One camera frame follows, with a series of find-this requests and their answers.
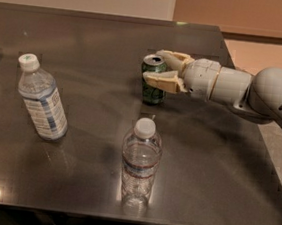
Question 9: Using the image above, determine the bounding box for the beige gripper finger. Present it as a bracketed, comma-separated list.
[156, 49, 194, 73]
[143, 70, 187, 94]

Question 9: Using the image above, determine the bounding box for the green soda can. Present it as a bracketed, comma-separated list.
[141, 54, 167, 105]

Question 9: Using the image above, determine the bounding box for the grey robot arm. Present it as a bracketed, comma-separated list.
[143, 50, 282, 128]

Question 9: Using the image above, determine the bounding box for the clear empty water bottle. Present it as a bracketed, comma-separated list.
[121, 118, 163, 210]

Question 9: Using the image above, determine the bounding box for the labelled water bottle white cap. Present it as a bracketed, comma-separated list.
[18, 53, 68, 141]

